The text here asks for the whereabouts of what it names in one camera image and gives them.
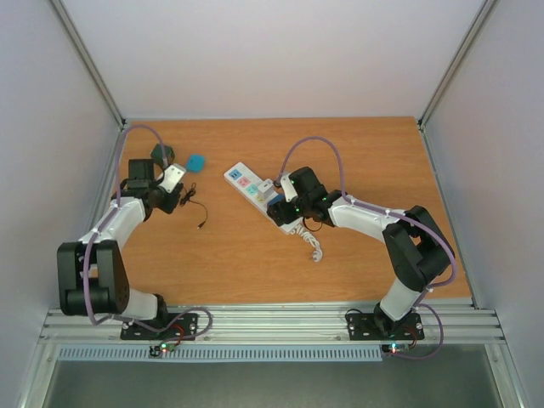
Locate dark blue adapter base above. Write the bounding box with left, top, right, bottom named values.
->
left=267, top=194, right=284, bottom=207

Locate white coiled power cord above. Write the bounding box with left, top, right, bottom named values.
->
left=297, top=224, right=324, bottom=264

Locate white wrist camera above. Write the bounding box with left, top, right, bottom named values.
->
left=157, top=163, right=187, bottom=194
left=275, top=173, right=298, bottom=202

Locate right controller board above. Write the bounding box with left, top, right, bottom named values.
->
left=381, top=342, right=411, bottom=356

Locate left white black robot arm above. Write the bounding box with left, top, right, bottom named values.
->
left=57, top=159, right=186, bottom=338

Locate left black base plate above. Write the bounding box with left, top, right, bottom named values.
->
left=120, top=312, right=199, bottom=341

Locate grey slotted cable duct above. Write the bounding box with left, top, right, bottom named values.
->
left=58, top=344, right=383, bottom=363

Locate black adapter with thin cable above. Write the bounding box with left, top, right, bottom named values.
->
left=178, top=182, right=209, bottom=230

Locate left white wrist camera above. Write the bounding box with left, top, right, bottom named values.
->
left=157, top=163, right=187, bottom=194

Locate light blue adapter plug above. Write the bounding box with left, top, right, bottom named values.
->
left=185, top=154, right=206, bottom=173

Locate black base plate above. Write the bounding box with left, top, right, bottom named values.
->
left=120, top=312, right=199, bottom=341
left=344, top=309, right=425, bottom=341

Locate dark green cube plug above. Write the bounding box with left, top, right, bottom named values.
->
left=150, top=144, right=175, bottom=168

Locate left controller board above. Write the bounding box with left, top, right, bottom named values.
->
left=148, top=343, right=177, bottom=358

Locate aluminium mounting rail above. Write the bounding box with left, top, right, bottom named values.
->
left=38, top=297, right=506, bottom=345

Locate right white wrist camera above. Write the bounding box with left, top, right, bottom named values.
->
left=275, top=173, right=298, bottom=202

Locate white power strip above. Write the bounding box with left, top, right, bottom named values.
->
left=224, top=162, right=307, bottom=235

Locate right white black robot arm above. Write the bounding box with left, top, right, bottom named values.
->
left=267, top=167, right=456, bottom=337

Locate white usb charger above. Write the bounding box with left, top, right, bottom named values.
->
left=258, top=178, right=275, bottom=201

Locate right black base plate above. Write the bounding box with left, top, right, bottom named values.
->
left=344, top=309, right=425, bottom=341

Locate controller board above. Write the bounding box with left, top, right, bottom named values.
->
left=381, top=342, right=411, bottom=356
left=148, top=343, right=177, bottom=358

